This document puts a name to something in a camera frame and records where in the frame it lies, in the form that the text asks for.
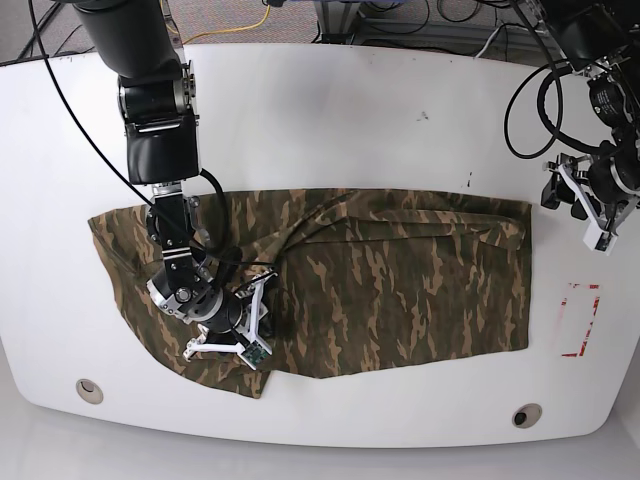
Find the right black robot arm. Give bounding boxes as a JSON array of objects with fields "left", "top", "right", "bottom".
[{"left": 73, "top": 1, "right": 274, "bottom": 368}]

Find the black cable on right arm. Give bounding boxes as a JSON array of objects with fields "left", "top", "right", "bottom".
[{"left": 27, "top": 0, "right": 271, "bottom": 281}]

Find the left table cable grommet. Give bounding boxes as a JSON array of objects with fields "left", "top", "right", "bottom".
[{"left": 76, "top": 379, "right": 104, "bottom": 405}]

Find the red tape rectangle marking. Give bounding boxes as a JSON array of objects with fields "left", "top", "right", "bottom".
[{"left": 553, "top": 283, "right": 602, "bottom": 358}]

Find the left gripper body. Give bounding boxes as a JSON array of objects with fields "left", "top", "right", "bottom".
[{"left": 544, "top": 154, "right": 639, "bottom": 234}]

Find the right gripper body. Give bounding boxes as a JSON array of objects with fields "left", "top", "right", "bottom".
[{"left": 183, "top": 270, "right": 277, "bottom": 360}]

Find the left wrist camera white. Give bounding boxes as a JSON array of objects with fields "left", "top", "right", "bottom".
[{"left": 583, "top": 223, "right": 618, "bottom": 256}]

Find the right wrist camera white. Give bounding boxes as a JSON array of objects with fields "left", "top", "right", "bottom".
[{"left": 239, "top": 337, "right": 272, "bottom": 370}]

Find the right table cable grommet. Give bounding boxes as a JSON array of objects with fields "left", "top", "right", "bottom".
[{"left": 512, "top": 403, "right": 543, "bottom": 429}]

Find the yellow cable on floor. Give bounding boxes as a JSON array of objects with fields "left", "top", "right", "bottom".
[{"left": 181, "top": 2, "right": 274, "bottom": 46}]

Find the white cable on floor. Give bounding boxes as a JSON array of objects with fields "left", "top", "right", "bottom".
[{"left": 473, "top": 24, "right": 506, "bottom": 59}]

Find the table cable grommet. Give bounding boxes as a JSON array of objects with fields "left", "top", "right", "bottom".
[
  {"left": 76, "top": 379, "right": 104, "bottom": 405},
  {"left": 512, "top": 403, "right": 543, "bottom": 429}
]

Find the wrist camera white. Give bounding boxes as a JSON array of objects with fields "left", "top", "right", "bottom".
[
  {"left": 239, "top": 337, "right": 272, "bottom": 370},
  {"left": 583, "top": 223, "right": 618, "bottom": 256}
]

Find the camouflage t-shirt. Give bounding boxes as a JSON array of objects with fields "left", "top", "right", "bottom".
[{"left": 88, "top": 189, "right": 532, "bottom": 398}]

